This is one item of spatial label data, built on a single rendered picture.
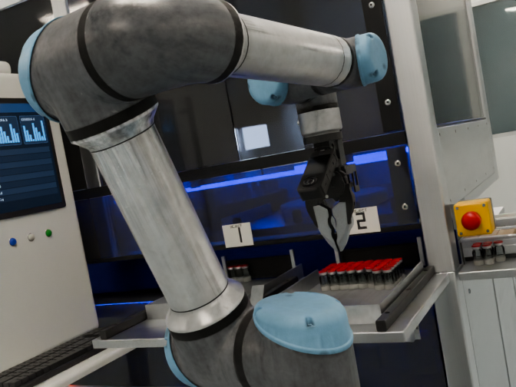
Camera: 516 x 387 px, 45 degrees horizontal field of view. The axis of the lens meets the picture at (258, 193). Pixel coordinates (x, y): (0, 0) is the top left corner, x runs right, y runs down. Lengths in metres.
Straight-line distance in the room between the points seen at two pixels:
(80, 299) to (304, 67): 1.19
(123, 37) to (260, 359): 0.41
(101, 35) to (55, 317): 1.22
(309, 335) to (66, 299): 1.15
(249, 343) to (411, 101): 0.80
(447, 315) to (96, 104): 1.01
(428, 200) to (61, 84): 0.93
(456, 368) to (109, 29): 1.13
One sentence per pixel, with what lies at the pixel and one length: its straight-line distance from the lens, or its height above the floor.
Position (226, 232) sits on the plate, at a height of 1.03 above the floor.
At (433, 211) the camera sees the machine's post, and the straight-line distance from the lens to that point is 1.44.
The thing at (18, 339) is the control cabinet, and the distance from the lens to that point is 1.71.
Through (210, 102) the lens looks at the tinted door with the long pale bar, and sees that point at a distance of 1.64.
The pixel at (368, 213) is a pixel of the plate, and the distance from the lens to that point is 1.47.
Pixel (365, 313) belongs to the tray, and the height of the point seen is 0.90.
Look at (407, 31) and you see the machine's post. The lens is 1.44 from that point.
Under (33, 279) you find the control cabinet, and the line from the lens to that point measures 1.74.
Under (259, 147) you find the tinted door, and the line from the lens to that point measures 1.58.
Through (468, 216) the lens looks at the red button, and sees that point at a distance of 1.39.
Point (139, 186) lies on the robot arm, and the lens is 0.75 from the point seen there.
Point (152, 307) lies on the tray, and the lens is 1.50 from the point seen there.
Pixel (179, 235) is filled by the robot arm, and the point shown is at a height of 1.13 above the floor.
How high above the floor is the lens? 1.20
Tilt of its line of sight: 3 degrees down
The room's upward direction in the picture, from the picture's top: 10 degrees counter-clockwise
